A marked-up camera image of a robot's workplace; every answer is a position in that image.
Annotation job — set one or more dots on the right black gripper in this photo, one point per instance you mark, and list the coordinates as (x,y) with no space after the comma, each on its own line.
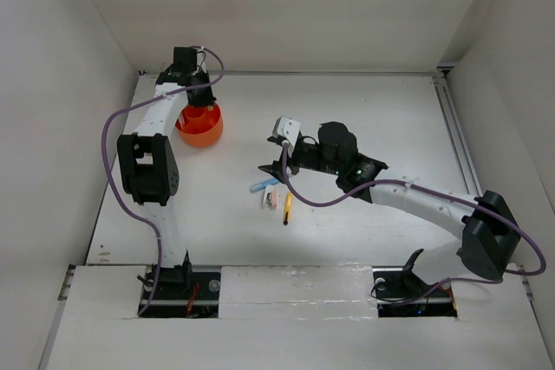
(275,169)

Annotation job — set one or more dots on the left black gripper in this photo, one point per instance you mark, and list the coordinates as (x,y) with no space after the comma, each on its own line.
(206,99)

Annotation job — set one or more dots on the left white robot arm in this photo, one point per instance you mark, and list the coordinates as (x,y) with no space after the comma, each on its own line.
(150,173)

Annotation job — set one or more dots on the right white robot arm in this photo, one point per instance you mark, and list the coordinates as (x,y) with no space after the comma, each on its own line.
(484,229)

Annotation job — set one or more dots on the orange round divided container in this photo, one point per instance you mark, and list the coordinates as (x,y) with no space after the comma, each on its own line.
(203,127)

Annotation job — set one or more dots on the yellow black-tipped pen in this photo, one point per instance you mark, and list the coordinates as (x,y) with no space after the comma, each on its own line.
(287,208)

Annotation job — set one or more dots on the blue pen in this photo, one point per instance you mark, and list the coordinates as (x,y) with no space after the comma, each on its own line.
(261,186)

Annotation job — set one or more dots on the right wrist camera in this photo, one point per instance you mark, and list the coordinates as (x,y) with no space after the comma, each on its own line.
(285,128)

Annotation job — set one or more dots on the aluminium rail frame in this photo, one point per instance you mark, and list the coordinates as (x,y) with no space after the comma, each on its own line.
(461,151)

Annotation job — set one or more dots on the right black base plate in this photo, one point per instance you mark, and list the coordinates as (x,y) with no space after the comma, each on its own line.
(400,294)

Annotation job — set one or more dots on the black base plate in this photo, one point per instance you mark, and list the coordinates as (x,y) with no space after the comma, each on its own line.
(400,294)
(199,301)

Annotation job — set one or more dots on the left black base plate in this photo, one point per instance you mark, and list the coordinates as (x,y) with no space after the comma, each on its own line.
(199,301)

